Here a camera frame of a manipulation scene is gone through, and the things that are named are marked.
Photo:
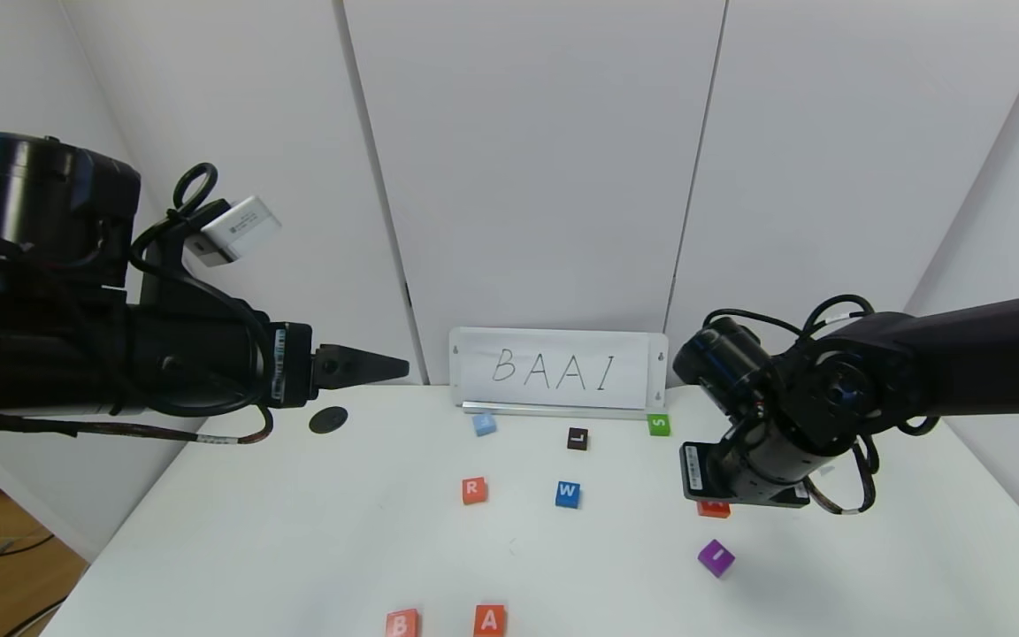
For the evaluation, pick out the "orange letter R block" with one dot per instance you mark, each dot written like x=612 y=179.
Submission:
x=474 y=492

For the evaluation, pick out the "orange letter A block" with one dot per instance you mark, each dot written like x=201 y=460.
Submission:
x=711 y=510
x=490 y=621

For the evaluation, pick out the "black round table grommet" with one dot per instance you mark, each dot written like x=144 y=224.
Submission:
x=329 y=421

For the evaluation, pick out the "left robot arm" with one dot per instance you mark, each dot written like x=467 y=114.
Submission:
x=41 y=203

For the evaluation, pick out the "white paper reading BAAI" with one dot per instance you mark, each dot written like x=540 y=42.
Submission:
x=474 y=389

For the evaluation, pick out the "white sign holder board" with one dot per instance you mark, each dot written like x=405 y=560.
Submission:
x=656 y=376

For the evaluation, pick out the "light blue letter block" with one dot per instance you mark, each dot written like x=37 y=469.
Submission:
x=485 y=425

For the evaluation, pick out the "orange letter B block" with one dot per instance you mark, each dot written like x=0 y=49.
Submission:
x=402 y=625

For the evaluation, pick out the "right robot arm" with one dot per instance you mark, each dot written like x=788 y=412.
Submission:
x=961 y=354

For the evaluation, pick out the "purple letter I block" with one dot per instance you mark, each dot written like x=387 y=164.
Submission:
x=716 y=558

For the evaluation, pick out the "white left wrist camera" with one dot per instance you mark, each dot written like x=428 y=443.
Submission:
x=240 y=232

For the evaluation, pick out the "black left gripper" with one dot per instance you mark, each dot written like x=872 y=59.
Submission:
x=290 y=364

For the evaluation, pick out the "blue letter W block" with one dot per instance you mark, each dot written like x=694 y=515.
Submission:
x=567 y=495

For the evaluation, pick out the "aluminium sign holder rail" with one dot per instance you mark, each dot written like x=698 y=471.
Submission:
x=554 y=411

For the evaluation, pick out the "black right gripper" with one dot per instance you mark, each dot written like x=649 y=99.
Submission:
x=701 y=471

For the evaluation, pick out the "green letter S block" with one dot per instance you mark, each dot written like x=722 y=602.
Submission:
x=659 y=426

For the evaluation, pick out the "black letter L block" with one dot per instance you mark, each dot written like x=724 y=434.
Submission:
x=577 y=440

